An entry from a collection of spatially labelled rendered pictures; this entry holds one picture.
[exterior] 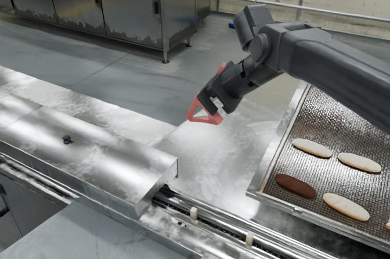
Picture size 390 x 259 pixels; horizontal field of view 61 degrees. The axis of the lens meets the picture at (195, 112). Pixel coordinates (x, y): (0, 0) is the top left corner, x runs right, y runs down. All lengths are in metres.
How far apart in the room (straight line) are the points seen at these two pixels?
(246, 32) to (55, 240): 0.62
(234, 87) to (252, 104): 0.66
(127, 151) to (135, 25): 2.61
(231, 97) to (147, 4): 2.68
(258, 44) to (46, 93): 1.06
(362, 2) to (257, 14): 3.73
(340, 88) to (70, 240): 0.67
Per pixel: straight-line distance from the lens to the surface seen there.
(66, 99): 1.36
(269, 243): 0.79
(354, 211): 0.83
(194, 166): 0.97
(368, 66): 0.39
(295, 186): 0.83
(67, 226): 0.89
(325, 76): 0.42
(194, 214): 0.80
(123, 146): 0.90
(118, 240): 0.83
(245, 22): 0.58
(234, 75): 0.58
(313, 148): 0.91
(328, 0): 4.31
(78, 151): 0.92
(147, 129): 1.12
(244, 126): 1.13
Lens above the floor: 1.49
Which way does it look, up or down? 35 degrees down
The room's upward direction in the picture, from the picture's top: straight up
